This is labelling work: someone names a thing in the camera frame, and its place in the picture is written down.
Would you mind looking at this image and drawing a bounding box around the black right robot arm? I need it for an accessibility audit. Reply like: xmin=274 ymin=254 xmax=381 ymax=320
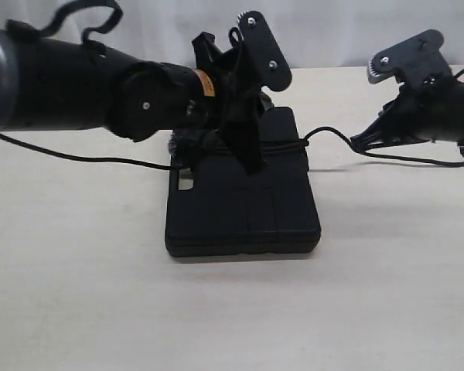
xmin=350 ymin=78 xmax=464 ymax=152

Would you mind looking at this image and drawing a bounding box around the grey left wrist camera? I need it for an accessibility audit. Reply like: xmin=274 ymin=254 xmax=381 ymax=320
xmin=225 ymin=10 xmax=292 ymax=93

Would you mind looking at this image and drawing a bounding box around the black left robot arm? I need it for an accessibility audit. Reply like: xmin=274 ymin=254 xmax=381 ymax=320
xmin=0 ymin=1 xmax=265 ymax=174

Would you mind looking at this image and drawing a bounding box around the black plastic carry case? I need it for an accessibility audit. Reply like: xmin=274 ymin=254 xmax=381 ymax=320
xmin=164 ymin=106 xmax=322 ymax=264

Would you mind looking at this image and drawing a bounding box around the black cord with frayed knot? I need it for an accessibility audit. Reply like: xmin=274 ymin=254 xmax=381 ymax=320
xmin=165 ymin=126 xmax=464 ymax=171

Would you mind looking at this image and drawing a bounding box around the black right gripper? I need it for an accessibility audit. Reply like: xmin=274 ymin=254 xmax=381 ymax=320
xmin=350 ymin=80 xmax=455 ymax=153

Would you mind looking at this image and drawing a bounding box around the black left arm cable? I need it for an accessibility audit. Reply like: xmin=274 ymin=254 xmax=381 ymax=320
xmin=0 ymin=131 xmax=173 ymax=171

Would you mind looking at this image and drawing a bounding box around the white backdrop curtain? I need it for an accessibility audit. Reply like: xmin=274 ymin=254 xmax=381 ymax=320
xmin=0 ymin=0 xmax=464 ymax=73

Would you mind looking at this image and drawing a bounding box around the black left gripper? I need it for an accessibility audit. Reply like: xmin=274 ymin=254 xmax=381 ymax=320
xmin=189 ymin=32 xmax=264 ymax=174

